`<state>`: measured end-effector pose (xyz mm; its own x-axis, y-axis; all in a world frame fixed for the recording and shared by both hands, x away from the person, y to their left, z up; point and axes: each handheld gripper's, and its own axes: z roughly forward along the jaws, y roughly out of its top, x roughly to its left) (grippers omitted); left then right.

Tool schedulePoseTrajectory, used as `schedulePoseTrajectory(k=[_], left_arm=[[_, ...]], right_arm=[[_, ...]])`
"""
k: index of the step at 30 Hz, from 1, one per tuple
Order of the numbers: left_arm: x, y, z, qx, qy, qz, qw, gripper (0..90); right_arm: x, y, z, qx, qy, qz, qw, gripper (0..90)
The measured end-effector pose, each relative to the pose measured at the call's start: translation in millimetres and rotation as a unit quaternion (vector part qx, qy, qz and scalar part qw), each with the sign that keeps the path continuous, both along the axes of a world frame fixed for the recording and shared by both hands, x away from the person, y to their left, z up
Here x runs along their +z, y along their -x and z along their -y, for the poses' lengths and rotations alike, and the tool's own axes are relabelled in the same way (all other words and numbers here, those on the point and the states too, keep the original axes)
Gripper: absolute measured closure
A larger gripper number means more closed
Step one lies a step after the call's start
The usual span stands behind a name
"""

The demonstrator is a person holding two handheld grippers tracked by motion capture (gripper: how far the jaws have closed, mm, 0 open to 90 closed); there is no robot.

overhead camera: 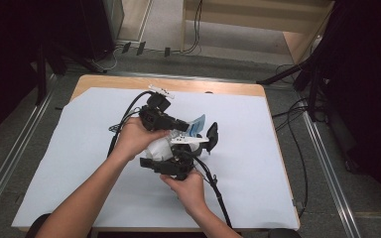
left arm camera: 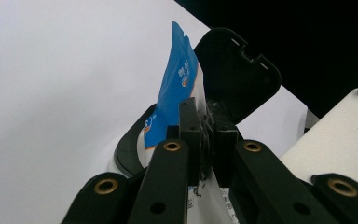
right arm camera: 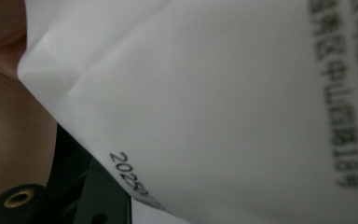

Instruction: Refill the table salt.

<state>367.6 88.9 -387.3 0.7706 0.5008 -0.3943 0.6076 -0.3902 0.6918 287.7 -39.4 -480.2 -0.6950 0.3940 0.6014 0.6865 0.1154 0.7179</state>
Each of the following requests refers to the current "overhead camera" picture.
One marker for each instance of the white plastic bag blue label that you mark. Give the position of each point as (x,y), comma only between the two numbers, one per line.
(160,150)

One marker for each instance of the person's right hand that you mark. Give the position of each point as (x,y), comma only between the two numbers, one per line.
(188,191)

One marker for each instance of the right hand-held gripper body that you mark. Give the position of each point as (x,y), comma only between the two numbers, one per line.
(178,163)

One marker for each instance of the metal floor rail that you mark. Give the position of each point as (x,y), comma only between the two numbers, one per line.
(13,158)
(330,178)

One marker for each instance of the light wooden shelf unit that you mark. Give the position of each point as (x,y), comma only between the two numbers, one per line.
(244,16)

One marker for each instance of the black stand legs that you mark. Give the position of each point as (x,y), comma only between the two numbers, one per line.
(41,76)
(311,79)

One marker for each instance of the wooden table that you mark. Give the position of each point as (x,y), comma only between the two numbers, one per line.
(112,82)

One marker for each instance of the black curtain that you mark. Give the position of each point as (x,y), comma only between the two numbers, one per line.
(370,99)
(13,49)

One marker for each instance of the person's left hand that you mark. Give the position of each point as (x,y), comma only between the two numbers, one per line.
(135,139)

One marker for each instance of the white table sheet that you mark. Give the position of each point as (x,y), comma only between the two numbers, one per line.
(244,181)

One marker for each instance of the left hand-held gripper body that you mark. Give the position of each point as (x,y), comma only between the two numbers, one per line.
(155,115)

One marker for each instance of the black chair part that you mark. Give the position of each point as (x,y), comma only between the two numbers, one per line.
(282,233)

